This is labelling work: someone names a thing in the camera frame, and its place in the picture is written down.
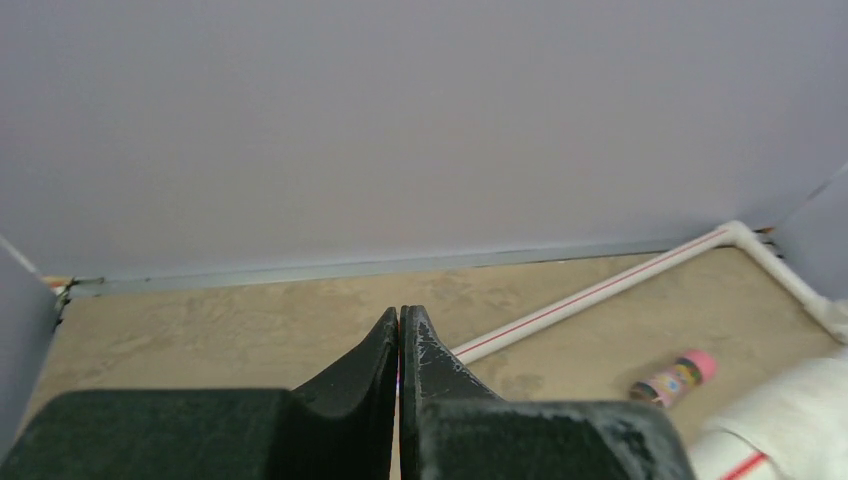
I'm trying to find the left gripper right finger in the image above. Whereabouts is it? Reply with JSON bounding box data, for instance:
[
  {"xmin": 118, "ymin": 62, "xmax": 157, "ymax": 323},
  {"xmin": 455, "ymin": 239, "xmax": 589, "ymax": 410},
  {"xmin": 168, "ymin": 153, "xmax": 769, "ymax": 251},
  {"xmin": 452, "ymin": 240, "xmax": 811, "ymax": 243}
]
[{"xmin": 399, "ymin": 305, "xmax": 695, "ymax": 479}]

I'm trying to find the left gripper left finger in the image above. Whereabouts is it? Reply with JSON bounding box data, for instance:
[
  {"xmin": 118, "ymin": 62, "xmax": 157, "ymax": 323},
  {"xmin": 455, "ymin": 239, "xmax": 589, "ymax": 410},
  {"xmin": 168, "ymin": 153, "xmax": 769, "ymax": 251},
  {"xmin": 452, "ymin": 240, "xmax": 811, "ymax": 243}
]
[{"xmin": 1, "ymin": 308, "xmax": 399, "ymax": 479}]

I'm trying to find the white PVC pipe frame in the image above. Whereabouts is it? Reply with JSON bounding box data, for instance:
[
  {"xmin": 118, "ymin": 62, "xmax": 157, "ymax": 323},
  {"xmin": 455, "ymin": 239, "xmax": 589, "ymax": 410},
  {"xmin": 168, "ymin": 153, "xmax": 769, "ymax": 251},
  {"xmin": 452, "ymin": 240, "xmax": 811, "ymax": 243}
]
[{"xmin": 454, "ymin": 221, "xmax": 847, "ymax": 479}]

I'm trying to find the pink capped small bottle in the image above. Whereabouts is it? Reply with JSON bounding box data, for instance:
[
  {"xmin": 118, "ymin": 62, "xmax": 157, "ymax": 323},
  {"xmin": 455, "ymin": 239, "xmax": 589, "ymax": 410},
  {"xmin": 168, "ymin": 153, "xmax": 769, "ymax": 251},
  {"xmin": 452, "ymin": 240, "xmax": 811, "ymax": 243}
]
[{"xmin": 628, "ymin": 350, "xmax": 717, "ymax": 409}]

